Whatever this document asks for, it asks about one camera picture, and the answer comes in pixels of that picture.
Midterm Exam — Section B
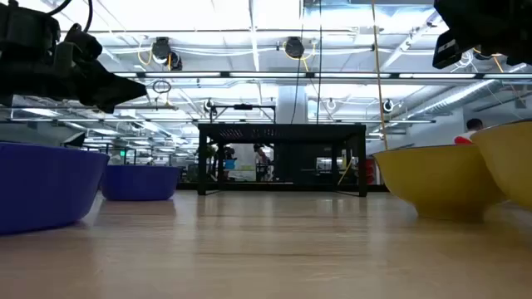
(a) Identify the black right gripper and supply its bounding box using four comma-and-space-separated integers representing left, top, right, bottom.
431, 0, 532, 70

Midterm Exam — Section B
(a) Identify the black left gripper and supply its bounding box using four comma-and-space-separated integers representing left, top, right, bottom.
0, 0, 147, 114

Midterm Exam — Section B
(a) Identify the blue mini bowl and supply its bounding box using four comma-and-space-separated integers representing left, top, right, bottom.
101, 164, 180, 202
0, 141, 111, 236

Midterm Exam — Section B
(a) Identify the yellow bowl with patterned inside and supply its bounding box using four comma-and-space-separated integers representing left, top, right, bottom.
372, 144, 506, 220
470, 119, 532, 208

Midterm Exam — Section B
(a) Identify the person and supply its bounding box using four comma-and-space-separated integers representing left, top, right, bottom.
454, 118, 485, 145

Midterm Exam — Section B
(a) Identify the black mesh metal rack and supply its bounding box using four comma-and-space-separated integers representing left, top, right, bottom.
197, 123, 369, 198

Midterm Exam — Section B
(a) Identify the black coiled cable loop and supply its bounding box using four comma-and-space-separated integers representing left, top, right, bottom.
151, 79, 172, 95

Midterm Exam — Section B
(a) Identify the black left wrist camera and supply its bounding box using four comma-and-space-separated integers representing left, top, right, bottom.
62, 23, 103, 63

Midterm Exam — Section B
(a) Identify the black hanging cable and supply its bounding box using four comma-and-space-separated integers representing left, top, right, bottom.
316, 0, 324, 125
289, 0, 305, 125

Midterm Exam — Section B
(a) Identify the black overhead camera frame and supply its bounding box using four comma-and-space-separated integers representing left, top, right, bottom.
209, 103, 277, 125

